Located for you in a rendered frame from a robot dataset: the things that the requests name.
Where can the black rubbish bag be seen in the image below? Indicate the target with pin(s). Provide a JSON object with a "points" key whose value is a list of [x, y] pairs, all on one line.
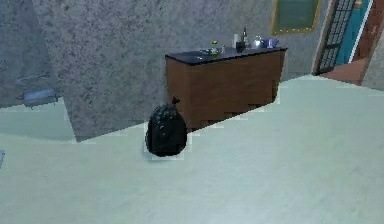
{"points": [[166, 131]]}

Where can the brown cabinet with black top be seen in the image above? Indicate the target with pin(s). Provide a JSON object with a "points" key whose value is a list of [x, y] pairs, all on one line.
{"points": [[226, 83]]}

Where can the green yellow small bottle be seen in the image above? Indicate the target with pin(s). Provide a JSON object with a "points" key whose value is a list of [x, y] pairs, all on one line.
{"points": [[214, 48]]}

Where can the white cup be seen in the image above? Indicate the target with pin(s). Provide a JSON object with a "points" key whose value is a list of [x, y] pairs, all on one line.
{"points": [[236, 40]]}

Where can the dark glass bottle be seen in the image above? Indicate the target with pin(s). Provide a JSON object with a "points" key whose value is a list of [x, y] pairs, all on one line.
{"points": [[245, 36]]}

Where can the silver kettle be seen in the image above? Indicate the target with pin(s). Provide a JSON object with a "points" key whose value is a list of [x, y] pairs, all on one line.
{"points": [[257, 42]]}

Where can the blue bowl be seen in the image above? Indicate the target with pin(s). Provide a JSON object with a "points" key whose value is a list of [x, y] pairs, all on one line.
{"points": [[271, 43]]}

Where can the gold framed green picture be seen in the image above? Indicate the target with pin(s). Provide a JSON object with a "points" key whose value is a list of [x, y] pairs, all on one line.
{"points": [[295, 15]]}

